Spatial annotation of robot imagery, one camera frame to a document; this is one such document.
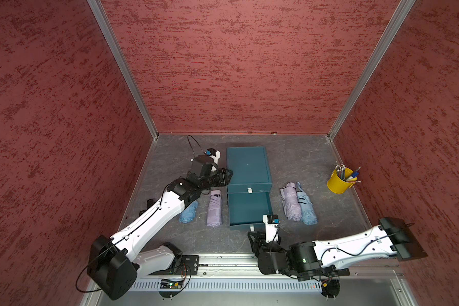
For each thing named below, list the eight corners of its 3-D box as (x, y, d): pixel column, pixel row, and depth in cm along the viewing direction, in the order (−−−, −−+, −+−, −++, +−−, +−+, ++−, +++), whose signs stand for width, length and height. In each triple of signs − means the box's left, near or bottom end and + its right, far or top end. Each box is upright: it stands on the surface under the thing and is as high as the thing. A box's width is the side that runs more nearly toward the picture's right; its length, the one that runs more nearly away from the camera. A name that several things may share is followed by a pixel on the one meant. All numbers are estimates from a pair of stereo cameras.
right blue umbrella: (301, 225, 87) (304, 221, 83) (292, 185, 100) (295, 180, 96) (315, 225, 87) (319, 221, 83) (304, 185, 100) (307, 180, 96)
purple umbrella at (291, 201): (285, 221, 88) (287, 217, 84) (279, 187, 100) (281, 182, 96) (299, 221, 88) (303, 217, 84) (292, 187, 100) (294, 182, 96)
